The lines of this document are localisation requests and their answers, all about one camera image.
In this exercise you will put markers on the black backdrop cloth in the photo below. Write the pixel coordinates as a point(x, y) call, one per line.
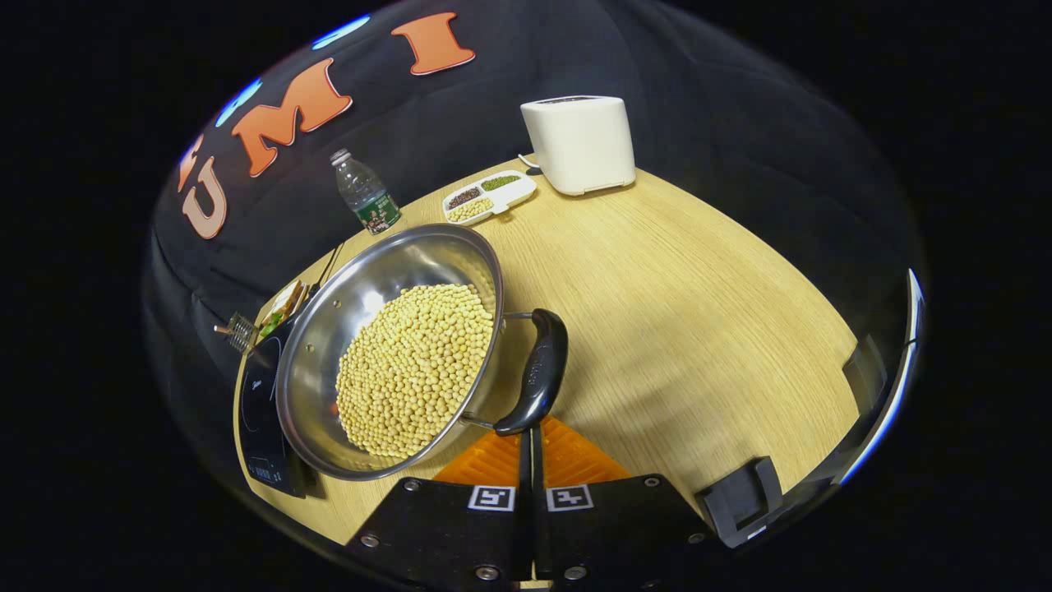
point(723, 123)

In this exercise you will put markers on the steel pot with soybeans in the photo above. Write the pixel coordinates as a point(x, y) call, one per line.
point(411, 370)

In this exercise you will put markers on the white divided bean plate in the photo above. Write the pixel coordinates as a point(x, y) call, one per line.
point(489, 197)

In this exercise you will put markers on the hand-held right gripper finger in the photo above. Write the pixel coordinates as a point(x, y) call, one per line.
point(524, 526)
point(539, 526)

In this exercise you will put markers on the white toaster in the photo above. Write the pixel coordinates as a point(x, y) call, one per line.
point(583, 144)

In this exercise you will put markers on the black induction cooktop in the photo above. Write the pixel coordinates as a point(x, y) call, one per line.
point(261, 411)

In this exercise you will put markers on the sandwich on white plate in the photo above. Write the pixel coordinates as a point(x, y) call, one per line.
point(283, 306)

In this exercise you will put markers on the clear plastic water bottle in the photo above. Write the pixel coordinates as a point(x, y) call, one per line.
point(366, 193)

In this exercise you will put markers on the black plastic bracket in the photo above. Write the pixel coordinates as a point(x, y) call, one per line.
point(740, 497)

